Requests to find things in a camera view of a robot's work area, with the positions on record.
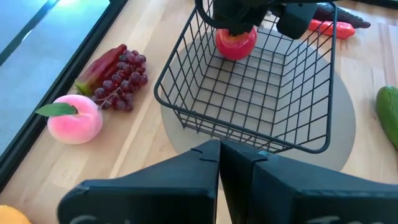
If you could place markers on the red chili pepper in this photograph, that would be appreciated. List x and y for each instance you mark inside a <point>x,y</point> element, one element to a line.
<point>339,29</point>

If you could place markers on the red apple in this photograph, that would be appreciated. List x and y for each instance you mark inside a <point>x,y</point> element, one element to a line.
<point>236,48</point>

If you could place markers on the yellow star fruit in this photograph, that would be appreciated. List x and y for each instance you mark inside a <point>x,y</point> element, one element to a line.
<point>12,216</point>

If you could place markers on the green cucumber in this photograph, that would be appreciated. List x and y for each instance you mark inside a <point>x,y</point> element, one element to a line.
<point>388,115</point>

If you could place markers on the round grey mat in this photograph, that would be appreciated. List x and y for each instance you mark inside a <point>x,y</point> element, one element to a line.
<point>342,124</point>

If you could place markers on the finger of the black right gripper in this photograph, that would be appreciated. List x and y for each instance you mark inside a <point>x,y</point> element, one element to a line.
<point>235,31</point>
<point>247,30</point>

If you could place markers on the red and green mango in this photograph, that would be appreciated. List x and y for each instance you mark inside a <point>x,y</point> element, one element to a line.
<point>96,71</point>

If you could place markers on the dark red grapes bunch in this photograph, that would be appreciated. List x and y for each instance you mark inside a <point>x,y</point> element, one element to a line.
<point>124,81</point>

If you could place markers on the purple eggplant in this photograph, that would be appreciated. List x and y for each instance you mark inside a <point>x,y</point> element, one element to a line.
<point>348,18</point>

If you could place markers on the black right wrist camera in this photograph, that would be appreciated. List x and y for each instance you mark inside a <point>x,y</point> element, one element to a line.
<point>295,20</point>

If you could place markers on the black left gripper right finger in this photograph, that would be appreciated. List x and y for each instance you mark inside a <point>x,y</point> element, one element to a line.
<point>295,199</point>

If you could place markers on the pink peach with leaf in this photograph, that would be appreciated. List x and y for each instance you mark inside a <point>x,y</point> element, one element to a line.
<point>76,124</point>

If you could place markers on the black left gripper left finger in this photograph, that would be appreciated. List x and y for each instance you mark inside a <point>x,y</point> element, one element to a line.
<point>155,196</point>

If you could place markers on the black aluminium table frame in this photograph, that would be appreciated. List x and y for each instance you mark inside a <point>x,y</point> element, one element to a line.
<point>62,84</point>

